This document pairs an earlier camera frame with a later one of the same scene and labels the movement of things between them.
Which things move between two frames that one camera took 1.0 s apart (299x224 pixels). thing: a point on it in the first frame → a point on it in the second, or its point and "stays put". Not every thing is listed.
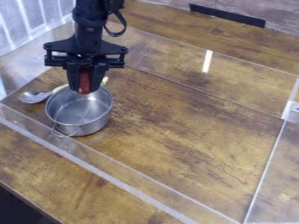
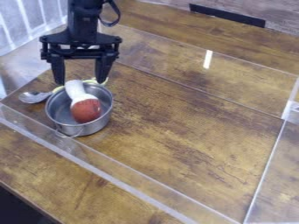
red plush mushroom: (84, 81) → (86, 105)
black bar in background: (227, 15) stays put
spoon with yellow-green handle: (36, 97) stays put
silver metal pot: (79, 114) stays put
